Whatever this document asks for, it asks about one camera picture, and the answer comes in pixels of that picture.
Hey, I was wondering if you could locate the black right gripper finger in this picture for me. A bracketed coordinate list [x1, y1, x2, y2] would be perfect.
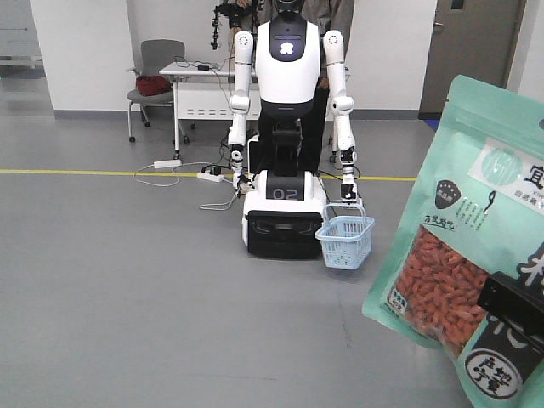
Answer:
[477, 272, 543, 340]

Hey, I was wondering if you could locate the teal goji berry pouch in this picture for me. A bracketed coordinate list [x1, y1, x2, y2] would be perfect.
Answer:
[362, 76, 543, 407]

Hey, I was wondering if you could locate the light blue shopping basket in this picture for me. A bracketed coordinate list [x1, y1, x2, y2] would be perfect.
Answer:
[315, 202, 375, 270]

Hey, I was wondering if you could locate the grey door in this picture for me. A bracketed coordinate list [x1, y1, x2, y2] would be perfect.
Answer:
[418, 0, 526, 120]

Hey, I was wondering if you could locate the white humanoid robot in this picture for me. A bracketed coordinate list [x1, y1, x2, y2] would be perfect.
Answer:
[229, 1, 360, 259]

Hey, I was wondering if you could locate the white folding table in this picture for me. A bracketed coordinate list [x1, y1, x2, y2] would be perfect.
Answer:
[159, 60, 260, 159]

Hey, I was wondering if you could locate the white power strip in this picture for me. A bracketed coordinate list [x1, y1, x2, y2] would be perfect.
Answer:
[153, 159, 182, 169]

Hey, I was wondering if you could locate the red bag on chair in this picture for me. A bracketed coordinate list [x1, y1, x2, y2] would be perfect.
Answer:
[136, 75, 171, 96]

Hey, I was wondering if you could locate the grey office chair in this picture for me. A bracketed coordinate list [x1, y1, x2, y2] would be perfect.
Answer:
[126, 39, 185, 143]

